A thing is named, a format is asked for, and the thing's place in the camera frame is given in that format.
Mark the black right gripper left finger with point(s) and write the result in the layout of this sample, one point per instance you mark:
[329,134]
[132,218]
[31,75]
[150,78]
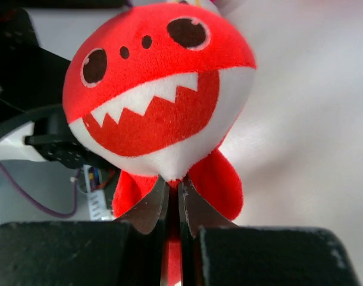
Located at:
[130,250]

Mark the red shark plush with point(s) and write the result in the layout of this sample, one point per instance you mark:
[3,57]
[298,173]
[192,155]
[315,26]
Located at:
[154,91]

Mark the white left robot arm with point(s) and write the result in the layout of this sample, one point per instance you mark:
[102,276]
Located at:
[33,126]

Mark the white slotted cable duct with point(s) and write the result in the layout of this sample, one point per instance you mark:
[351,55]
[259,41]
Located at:
[96,201]

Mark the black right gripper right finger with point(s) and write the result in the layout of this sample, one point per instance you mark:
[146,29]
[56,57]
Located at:
[215,251]

